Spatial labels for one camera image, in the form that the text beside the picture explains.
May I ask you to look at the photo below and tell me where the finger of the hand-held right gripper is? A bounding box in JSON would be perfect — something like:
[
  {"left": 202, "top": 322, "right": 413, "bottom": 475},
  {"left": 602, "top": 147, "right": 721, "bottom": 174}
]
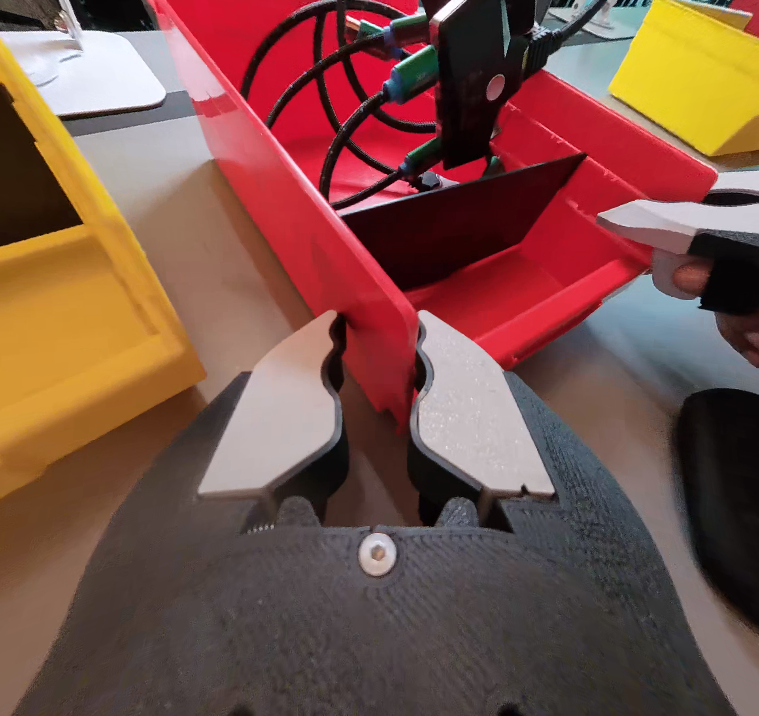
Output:
[
  {"left": 596, "top": 197, "right": 719, "bottom": 254},
  {"left": 706, "top": 170, "right": 759, "bottom": 195}
]

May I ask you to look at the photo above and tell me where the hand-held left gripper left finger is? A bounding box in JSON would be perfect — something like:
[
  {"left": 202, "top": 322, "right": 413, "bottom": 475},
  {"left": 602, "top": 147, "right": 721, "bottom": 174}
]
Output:
[{"left": 197, "top": 310, "right": 349, "bottom": 502}]

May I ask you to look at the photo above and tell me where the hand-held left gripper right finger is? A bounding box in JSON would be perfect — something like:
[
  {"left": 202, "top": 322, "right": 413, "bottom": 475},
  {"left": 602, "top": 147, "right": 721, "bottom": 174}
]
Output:
[{"left": 408, "top": 310, "right": 556, "bottom": 502}]

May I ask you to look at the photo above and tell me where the yellow plastic bin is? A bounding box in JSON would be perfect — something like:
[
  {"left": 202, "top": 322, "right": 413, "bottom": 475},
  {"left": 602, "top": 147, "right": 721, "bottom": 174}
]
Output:
[
  {"left": 609, "top": 0, "right": 759, "bottom": 156},
  {"left": 0, "top": 40, "right": 207, "bottom": 499}
]

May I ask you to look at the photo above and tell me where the black bin divider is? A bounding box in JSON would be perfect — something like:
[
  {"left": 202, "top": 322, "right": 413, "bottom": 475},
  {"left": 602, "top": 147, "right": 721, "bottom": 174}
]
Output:
[
  {"left": 341, "top": 153, "right": 589, "bottom": 291},
  {"left": 0, "top": 85, "right": 84, "bottom": 249}
]

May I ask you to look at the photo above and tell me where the black chair armrest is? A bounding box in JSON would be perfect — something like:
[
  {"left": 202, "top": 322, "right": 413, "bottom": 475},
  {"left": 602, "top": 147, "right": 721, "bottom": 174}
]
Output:
[{"left": 676, "top": 389, "right": 759, "bottom": 634}]

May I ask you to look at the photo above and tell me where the braided cable black plug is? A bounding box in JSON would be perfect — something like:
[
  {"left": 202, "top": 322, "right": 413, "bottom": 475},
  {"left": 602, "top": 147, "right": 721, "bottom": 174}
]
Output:
[{"left": 522, "top": 0, "right": 638, "bottom": 73}]

